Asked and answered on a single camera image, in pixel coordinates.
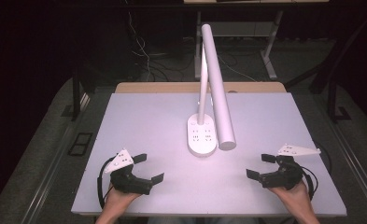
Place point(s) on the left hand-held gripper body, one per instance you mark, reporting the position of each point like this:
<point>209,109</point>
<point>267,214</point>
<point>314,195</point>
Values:
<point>126,180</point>

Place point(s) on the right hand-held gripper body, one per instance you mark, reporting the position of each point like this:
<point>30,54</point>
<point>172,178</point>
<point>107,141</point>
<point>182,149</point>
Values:
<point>285,174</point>

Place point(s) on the person's left hand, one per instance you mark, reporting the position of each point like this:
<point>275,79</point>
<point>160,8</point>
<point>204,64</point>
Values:
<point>120,200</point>

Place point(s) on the person's right hand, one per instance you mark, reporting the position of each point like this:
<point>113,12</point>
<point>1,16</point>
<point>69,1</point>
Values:
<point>291,197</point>

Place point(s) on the white table board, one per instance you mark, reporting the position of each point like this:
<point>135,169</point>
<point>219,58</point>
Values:
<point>159,124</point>

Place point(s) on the white desk lamp with socket base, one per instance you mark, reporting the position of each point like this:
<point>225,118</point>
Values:
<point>219,93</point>

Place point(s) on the black metal stand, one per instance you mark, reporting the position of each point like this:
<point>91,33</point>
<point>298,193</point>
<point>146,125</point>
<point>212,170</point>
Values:
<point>78,93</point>
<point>333,84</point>

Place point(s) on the black rectangular floor frame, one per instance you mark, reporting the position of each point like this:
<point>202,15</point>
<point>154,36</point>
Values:
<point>80,144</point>

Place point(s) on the white metal desk frame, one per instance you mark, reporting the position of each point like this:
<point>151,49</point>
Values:
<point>266,46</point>

